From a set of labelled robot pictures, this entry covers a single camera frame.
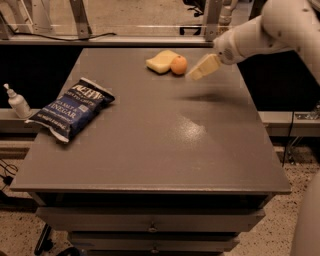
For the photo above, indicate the lower grey drawer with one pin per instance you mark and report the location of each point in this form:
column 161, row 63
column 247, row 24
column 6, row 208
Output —
column 156, row 242

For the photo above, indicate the upper grey drawer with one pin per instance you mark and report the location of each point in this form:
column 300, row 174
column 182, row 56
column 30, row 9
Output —
column 149, row 220

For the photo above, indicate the white pump bottle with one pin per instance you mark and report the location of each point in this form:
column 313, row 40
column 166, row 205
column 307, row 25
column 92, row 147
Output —
column 18, row 103

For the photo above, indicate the orange fruit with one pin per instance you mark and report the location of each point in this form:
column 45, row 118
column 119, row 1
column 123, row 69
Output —
column 179, row 65

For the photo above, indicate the grey drawer cabinet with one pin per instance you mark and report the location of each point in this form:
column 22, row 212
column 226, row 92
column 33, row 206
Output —
column 164, row 143

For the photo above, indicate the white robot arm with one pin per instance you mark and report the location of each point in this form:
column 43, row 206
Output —
column 283, row 25

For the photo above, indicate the blue chips bag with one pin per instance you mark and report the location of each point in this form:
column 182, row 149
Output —
column 66, row 116

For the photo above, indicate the grey drawer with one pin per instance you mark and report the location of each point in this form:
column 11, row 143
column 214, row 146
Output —
column 149, row 220
column 156, row 242

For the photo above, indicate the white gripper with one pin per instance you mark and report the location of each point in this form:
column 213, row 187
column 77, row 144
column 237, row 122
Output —
column 226, row 50

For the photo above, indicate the yellow sponge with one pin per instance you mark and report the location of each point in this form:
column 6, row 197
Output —
column 162, row 61

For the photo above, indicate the grey metal ledge rail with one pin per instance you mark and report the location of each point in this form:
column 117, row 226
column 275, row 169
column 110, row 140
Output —
column 111, row 41

